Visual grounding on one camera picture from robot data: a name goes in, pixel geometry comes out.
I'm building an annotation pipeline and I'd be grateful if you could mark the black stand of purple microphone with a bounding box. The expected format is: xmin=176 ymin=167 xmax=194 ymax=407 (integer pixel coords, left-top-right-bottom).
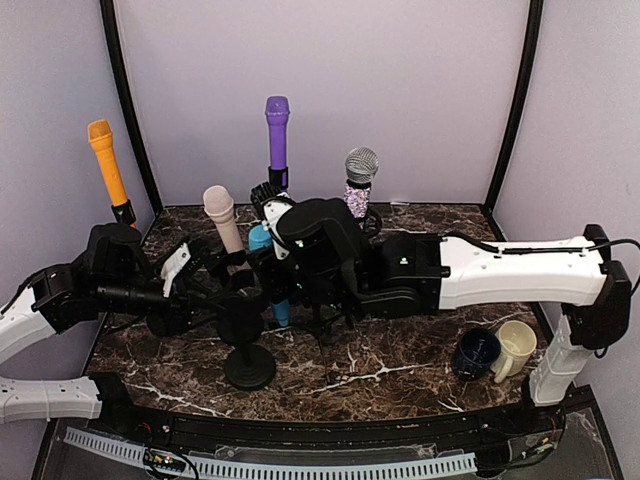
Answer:
xmin=268 ymin=167 xmax=289 ymax=191

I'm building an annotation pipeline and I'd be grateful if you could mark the black frame post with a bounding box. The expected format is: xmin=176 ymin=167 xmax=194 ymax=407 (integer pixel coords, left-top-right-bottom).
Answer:
xmin=99 ymin=0 xmax=164 ymax=217
xmin=483 ymin=0 xmax=544 ymax=215

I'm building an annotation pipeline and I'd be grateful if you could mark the black stand of beige microphone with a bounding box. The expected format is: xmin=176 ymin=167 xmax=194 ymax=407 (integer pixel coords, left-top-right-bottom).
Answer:
xmin=204 ymin=251 xmax=267 ymax=346

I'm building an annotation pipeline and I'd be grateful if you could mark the glitter silver-head microphone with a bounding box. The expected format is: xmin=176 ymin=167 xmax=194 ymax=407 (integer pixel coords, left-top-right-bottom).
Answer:
xmin=343 ymin=147 xmax=379 ymax=222

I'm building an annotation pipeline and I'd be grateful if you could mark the cream mug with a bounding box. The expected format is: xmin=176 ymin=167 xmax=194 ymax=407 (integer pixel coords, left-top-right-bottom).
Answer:
xmin=491 ymin=320 xmax=537 ymax=384

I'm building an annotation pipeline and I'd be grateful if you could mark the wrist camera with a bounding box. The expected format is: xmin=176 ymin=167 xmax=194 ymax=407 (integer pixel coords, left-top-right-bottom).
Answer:
xmin=160 ymin=239 xmax=210 ymax=298
xmin=250 ymin=182 xmax=295 ymax=260

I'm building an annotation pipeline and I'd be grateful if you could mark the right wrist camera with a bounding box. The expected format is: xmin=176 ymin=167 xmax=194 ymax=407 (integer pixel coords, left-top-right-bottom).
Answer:
xmin=250 ymin=182 xmax=295 ymax=260

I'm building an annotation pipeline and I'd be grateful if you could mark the orange microphone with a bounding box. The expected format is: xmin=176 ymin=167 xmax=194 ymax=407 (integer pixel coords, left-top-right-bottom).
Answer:
xmin=88 ymin=120 xmax=136 ymax=227

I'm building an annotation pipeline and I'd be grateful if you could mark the right black frame post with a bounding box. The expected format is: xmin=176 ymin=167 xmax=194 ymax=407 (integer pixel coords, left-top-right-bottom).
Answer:
xmin=483 ymin=0 xmax=544 ymax=215

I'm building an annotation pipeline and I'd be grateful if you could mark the black tripod shock-mount stand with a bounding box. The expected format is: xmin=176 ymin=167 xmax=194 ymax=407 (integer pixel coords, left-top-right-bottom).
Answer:
xmin=289 ymin=207 xmax=382 ymax=379

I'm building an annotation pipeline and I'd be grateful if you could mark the dark blue mug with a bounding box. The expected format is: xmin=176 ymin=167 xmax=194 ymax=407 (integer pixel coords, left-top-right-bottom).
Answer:
xmin=451 ymin=328 xmax=501 ymax=382

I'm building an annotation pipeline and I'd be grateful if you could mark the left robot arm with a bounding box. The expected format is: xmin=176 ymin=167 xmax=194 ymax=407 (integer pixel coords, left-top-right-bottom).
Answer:
xmin=1 ymin=223 xmax=266 ymax=436

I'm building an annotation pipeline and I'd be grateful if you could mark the black stand of orange microphone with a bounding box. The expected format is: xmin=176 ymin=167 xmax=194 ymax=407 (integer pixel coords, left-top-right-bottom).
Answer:
xmin=111 ymin=200 xmax=192 ymax=337

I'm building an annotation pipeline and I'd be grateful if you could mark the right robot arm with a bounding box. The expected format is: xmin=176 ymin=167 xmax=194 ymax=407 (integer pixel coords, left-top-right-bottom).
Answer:
xmin=252 ymin=193 xmax=639 ymax=434

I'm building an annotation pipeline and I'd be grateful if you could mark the black stand of blue microphone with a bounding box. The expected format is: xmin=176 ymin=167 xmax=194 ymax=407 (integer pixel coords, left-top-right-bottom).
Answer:
xmin=216 ymin=315 xmax=276 ymax=391

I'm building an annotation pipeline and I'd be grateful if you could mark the purple microphone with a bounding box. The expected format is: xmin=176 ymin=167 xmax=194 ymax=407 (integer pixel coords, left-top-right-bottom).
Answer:
xmin=265 ymin=96 xmax=290 ymax=169

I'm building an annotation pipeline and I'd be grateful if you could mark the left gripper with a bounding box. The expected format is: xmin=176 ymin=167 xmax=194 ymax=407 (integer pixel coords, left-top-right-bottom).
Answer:
xmin=96 ymin=276 xmax=226 ymax=338

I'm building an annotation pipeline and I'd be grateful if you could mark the blue microphone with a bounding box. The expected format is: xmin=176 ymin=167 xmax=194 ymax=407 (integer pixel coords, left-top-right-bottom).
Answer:
xmin=248 ymin=223 xmax=291 ymax=328

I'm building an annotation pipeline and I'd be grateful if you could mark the left black frame post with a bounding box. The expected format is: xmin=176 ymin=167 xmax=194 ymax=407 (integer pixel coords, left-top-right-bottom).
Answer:
xmin=99 ymin=0 xmax=164 ymax=217

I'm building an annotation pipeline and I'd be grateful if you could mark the black front rail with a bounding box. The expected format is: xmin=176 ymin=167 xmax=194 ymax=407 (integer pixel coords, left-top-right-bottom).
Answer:
xmin=88 ymin=402 xmax=567 ymax=452

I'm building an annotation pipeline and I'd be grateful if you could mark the beige microphone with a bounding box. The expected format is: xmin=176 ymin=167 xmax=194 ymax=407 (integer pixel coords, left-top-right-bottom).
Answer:
xmin=203 ymin=185 xmax=244 ymax=254

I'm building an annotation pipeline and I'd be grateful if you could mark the white cable tray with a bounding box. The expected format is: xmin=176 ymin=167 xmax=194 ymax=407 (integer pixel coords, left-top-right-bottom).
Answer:
xmin=63 ymin=427 xmax=478 ymax=479

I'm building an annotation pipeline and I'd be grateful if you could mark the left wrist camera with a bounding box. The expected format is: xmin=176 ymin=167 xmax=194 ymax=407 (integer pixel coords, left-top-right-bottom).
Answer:
xmin=160 ymin=239 xmax=210 ymax=298

